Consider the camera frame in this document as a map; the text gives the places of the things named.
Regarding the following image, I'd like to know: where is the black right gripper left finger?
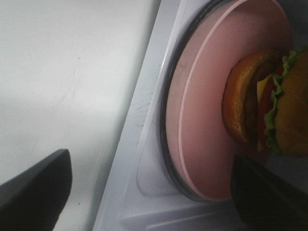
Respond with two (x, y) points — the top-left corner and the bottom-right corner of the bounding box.
(0, 149), (73, 231)

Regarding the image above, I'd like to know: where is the white microwave oven body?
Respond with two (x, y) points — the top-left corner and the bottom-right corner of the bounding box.
(93, 0), (308, 231)

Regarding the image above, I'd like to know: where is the pink round plate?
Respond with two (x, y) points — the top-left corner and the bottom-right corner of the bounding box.
(160, 0), (292, 202)

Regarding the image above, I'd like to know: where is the glass microwave turntable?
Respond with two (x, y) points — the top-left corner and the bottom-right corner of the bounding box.
(158, 0), (231, 203)

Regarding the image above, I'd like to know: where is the burger with lettuce and cheese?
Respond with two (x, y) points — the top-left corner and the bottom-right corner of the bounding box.
(222, 47), (308, 158)

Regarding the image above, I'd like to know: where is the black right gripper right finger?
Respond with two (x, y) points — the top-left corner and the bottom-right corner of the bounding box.
(231, 155), (308, 231)

